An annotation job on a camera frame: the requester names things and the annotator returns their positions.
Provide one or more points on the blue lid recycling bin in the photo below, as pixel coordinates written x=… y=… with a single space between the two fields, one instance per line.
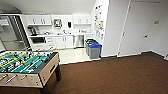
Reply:
x=94 y=50

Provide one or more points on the white narrow drawer unit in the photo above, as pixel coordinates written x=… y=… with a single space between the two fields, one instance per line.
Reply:
x=88 y=36

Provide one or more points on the green foosball table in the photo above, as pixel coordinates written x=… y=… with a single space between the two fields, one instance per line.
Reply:
x=30 y=63

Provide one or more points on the white door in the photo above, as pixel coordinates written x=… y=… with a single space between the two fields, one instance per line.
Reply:
x=143 y=26

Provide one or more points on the stainless steel refrigerator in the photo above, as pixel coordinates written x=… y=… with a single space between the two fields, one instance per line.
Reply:
x=11 y=33

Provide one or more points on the small door sign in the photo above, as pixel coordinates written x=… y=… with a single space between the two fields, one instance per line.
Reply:
x=156 y=22

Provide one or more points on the large printed wall poster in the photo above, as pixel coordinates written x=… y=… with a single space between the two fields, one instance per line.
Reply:
x=99 y=23

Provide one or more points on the wide white wall cabinet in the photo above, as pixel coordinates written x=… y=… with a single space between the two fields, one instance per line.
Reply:
x=37 y=20

